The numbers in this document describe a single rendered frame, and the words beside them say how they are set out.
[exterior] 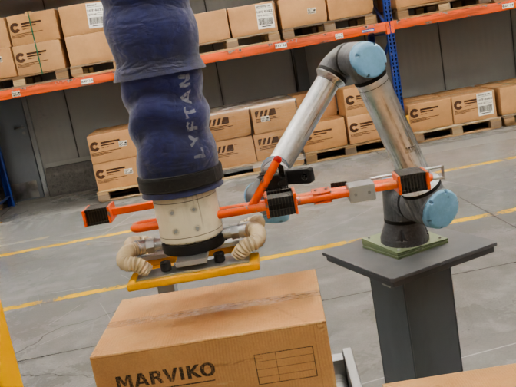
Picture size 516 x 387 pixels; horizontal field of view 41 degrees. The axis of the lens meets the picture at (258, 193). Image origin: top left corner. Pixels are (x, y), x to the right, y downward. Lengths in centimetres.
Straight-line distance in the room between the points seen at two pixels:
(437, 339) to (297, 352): 121
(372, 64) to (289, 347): 102
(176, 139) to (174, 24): 28
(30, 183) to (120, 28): 892
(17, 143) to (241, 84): 332
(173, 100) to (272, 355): 68
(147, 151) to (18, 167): 886
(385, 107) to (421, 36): 836
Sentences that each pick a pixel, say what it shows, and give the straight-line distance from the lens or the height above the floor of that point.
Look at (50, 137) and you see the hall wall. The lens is 1050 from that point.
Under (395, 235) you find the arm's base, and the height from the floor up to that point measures 83.
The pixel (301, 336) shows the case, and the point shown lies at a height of 92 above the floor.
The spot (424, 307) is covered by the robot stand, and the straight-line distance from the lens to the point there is 282.
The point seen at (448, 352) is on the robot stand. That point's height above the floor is 31.
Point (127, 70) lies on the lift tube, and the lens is 175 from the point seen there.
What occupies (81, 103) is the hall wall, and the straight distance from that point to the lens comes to 1038.
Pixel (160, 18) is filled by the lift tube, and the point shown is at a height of 173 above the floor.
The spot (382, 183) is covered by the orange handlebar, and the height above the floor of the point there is 122.
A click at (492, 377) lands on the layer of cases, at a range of 229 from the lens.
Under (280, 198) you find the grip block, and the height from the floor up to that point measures 124.
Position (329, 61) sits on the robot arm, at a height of 153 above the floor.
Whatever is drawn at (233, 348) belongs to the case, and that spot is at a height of 91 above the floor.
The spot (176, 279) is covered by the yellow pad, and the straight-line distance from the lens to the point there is 178.
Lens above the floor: 164
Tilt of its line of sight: 12 degrees down
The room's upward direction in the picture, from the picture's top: 10 degrees counter-clockwise
